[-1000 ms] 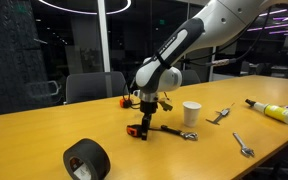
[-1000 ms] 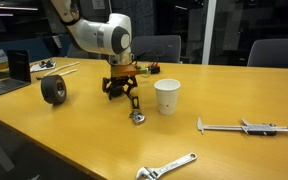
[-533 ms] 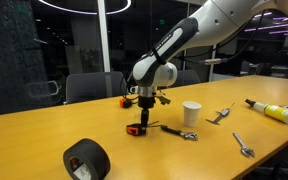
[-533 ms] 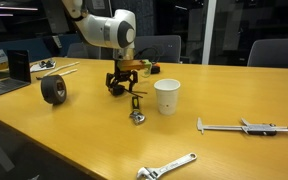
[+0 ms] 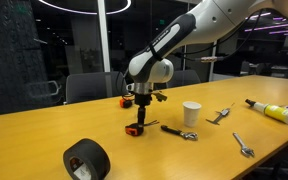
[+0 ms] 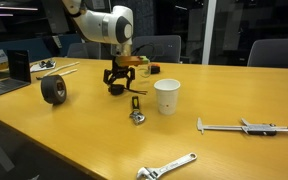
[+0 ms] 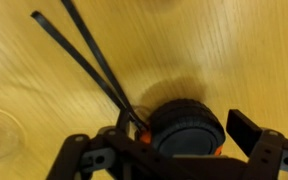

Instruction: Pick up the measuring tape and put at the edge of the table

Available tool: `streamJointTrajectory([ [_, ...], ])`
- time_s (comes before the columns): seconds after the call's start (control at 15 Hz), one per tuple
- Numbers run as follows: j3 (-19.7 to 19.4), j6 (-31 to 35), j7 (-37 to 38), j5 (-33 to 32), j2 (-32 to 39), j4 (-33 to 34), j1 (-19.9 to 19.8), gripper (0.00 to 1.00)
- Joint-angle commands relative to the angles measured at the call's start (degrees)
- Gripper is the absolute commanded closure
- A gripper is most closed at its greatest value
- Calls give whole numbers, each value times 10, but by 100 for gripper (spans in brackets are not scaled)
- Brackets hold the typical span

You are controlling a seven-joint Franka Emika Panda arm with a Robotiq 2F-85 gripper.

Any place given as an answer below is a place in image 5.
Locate white paper cup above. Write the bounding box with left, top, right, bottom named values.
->
left=182, top=101, right=202, bottom=128

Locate silver open wrench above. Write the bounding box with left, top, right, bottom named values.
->
left=232, top=132, right=256, bottom=159

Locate black orange strapped measuring tape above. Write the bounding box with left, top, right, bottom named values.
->
left=124, top=119, right=160, bottom=137

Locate ring ceiling light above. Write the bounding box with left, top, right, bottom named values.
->
left=38, top=0, right=132, bottom=16

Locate black tape roll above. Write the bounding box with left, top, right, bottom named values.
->
left=62, top=138, right=112, bottom=180

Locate white pillar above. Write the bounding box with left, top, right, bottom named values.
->
left=96, top=0, right=112, bottom=73

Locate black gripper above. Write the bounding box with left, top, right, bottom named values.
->
left=133, top=93, right=153, bottom=126

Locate black cable silver connector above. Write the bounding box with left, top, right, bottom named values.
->
left=173, top=8, right=265, bottom=64

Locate white yellow squeeze bottle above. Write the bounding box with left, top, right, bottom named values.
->
left=244, top=98, right=288, bottom=126

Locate grey office chair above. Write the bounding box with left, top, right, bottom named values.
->
left=155, top=69, right=202, bottom=90
left=64, top=71, right=131, bottom=105

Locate black handled adjustable wrench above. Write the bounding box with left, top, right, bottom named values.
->
left=160, top=124, right=199, bottom=142

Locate small orange measuring tape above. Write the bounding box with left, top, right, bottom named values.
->
left=118, top=96, right=134, bottom=109

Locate metal vernier caliper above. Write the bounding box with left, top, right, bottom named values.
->
left=205, top=102, right=236, bottom=126

